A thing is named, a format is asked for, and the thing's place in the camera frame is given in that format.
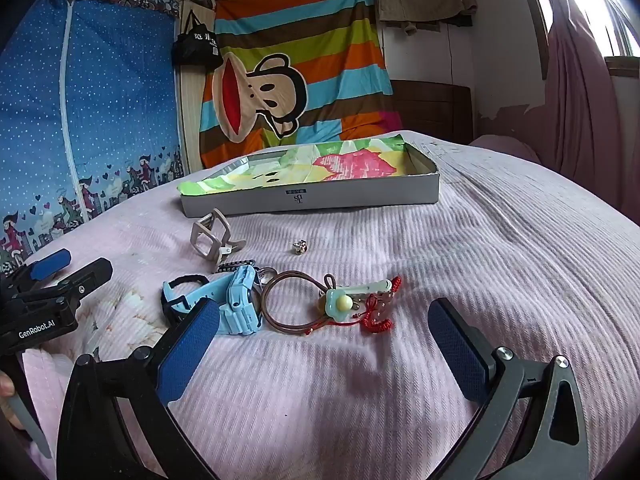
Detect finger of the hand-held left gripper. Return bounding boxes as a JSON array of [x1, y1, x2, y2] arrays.
[[20, 257, 113, 318], [0, 248, 72, 297]]

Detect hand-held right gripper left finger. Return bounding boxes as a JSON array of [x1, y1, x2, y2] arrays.
[[56, 297, 236, 480]]

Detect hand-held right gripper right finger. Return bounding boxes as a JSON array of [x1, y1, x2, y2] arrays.
[[427, 297, 591, 480]]

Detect light blue wrist watch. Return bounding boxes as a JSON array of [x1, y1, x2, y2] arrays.
[[161, 265, 261, 336]]

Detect black hair tie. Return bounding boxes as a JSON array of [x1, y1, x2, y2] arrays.
[[160, 274, 212, 326]]

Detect red cord bead bracelet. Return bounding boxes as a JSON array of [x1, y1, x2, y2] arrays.
[[352, 276, 403, 334]]

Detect brown hair tie rings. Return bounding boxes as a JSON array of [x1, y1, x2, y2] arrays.
[[261, 270, 326, 336]]

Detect black braided bracelet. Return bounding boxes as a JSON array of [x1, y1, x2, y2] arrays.
[[215, 259, 257, 274]]

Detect white hair clip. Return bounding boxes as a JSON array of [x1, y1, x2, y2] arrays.
[[345, 277, 392, 297]]

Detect beige hair claw clip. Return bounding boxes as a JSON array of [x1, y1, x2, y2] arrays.
[[191, 207, 246, 263]]

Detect fried egg hair tie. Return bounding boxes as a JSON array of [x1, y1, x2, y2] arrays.
[[320, 274, 359, 322]]

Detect grey shallow box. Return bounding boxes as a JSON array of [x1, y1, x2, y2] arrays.
[[179, 132, 441, 218]]

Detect person's left hand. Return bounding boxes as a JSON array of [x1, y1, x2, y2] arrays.
[[0, 372, 28, 433]]

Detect blue dotted fabric wardrobe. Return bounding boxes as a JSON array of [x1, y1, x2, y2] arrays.
[[0, 0, 188, 281]]

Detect pink pillow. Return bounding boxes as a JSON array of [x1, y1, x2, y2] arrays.
[[467, 132, 543, 166]]

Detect colourful painted box liner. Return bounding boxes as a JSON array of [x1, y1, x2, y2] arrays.
[[177, 132, 408, 196]]

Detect dark wooden headboard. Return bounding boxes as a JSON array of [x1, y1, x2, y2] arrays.
[[390, 80, 473, 143]]

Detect black tote bag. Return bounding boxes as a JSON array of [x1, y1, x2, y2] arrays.
[[171, 10, 224, 68]]

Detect pink curtain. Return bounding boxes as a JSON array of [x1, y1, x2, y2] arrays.
[[542, 0, 640, 211]]

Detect striped monkey print cloth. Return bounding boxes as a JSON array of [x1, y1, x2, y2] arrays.
[[199, 0, 396, 171]]

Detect hanging olive clothing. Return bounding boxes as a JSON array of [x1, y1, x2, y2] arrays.
[[375, 0, 479, 36]]

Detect window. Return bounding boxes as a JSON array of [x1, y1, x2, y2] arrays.
[[525, 0, 640, 61]]

